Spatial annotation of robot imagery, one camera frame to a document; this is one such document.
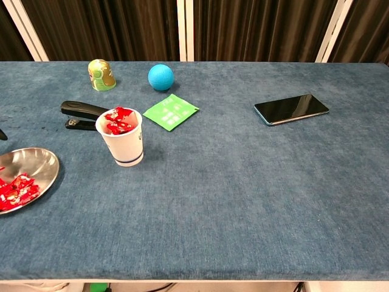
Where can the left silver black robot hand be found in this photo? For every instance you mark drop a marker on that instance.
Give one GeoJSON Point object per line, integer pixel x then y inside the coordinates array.
{"type": "Point", "coordinates": [2, 134]}

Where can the silver metal plate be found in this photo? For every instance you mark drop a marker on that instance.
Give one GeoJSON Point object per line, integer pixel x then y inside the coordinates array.
{"type": "Point", "coordinates": [39, 164]}

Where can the white paper cup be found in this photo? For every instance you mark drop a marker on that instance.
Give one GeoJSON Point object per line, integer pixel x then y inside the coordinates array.
{"type": "Point", "coordinates": [124, 149]}

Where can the black stapler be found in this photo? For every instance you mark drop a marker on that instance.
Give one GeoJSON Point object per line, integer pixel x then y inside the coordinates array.
{"type": "Point", "coordinates": [76, 107]}

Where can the green gold figurine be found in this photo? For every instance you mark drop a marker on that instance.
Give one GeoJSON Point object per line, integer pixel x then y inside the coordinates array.
{"type": "Point", "coordinates": [101, 76]}

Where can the blue ball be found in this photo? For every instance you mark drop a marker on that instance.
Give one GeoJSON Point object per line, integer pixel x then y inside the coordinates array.
{"type": "Point", "coordinates": [161, 77]}

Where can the green sachet packet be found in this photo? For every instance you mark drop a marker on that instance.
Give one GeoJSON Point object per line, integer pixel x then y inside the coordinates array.
{"type": "Point", "coordinates": [170, 112]}

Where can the bright green object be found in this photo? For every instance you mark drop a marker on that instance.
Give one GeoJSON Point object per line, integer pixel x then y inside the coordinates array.
{"type": "Point", "coordinates": [98, 287]}

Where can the blue table mat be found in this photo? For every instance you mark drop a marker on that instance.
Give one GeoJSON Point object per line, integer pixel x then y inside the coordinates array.
{"type": "Point", "coordinates": [212, 197]}

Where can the black smartphone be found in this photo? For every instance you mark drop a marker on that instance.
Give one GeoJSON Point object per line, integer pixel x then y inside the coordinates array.
{"type": "Point", "coordinates": [291, 109]}

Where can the white frame post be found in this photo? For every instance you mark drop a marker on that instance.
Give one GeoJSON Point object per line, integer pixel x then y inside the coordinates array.
{"type": "Point", "coordinates": [185, 30]}
{"type": "Point", "coordinates": [33, 45]}
{"type": "Point", "coordinates": [334, 30]}

